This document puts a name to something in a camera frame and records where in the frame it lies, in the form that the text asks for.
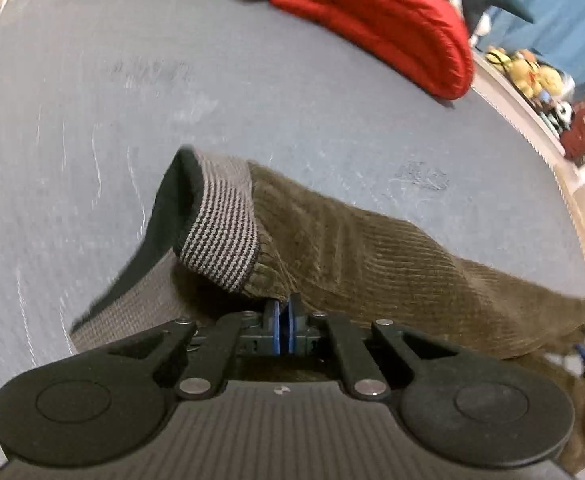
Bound white window sill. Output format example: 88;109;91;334
473;55;579;173

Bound red folded comforter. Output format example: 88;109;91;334
270;0;476;101

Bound panda plush toy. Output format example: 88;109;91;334
547;100;574;133

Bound yellow plush bear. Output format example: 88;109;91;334
510;49;564;101

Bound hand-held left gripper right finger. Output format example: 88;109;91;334
285;293;454;402

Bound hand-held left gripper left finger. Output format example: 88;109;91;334
107;300;283;402

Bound olive corduroy pants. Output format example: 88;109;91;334
70;146;585;476

